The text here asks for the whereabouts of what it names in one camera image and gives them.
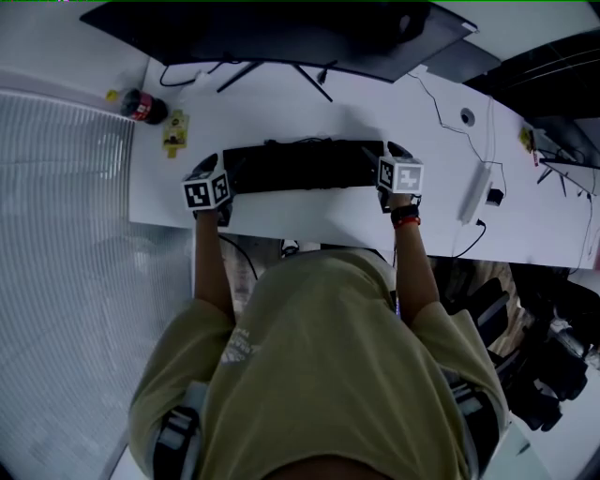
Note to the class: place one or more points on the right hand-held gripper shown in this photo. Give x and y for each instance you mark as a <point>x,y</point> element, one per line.
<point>403,175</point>

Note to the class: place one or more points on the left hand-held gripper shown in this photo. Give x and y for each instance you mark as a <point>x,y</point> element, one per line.
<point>206,192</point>

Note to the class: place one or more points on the black keyboard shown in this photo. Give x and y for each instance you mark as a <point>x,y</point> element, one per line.
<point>304,166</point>

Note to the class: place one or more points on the person's right forearm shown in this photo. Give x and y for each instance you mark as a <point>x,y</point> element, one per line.
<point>415,272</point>

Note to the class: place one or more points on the person's left forearm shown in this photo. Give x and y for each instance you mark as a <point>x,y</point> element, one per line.
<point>211,262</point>

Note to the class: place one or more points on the yellow snack packet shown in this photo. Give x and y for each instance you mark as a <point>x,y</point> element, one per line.
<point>175,133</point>

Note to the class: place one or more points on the black smartwatch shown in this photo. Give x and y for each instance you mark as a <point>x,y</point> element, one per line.
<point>404,213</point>

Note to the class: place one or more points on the red wristband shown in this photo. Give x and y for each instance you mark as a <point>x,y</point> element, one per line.
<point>407,222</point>

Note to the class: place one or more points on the white power strip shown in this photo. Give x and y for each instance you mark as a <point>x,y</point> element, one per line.
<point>475,192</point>

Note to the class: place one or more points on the cola bottle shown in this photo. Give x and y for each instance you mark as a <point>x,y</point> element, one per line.
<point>140,107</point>

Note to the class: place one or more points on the black power adapter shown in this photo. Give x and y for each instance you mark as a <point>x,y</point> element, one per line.
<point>494,197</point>

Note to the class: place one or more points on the black monitor stand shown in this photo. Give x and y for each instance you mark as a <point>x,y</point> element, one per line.
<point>300,72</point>

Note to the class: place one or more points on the grey desk divider panel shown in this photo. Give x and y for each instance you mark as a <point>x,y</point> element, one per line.
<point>469,61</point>

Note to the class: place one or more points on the small yellow packet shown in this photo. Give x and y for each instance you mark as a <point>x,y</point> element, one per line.
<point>526,139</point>

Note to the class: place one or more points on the black computer monitor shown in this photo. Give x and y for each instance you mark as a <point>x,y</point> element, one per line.
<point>281,33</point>

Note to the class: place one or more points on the black side monitor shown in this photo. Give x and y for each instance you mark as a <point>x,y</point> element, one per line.
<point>576,159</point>

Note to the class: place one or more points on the olive t-shirt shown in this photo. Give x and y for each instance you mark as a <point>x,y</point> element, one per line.
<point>323,365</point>

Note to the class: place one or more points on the pink folder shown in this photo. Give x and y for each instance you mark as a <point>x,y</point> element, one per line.
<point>597,253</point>

